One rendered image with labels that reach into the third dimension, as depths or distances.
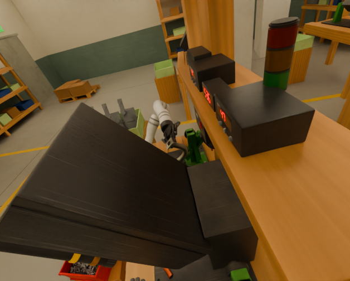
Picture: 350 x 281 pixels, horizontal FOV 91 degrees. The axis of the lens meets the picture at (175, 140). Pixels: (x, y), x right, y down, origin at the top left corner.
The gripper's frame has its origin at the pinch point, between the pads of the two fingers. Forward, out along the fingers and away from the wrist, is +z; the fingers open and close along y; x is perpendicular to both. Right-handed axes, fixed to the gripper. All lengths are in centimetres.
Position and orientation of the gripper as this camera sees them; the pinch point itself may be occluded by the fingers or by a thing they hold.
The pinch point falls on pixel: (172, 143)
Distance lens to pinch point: 89.4
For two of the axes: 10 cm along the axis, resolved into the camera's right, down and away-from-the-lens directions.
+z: 2.3, 7.3, -6.4
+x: 8.1, 2.1, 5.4
